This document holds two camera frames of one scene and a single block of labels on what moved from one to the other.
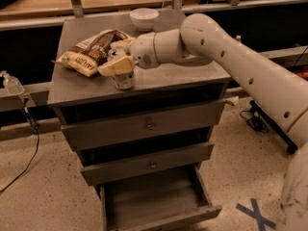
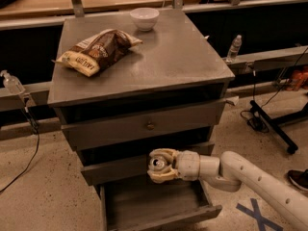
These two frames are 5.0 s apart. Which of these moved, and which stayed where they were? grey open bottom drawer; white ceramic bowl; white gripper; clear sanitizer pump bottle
Moved: white gripper
Stayed: grey open bottom drawer; clear sanitizer pump bottle; white ceramic bowl
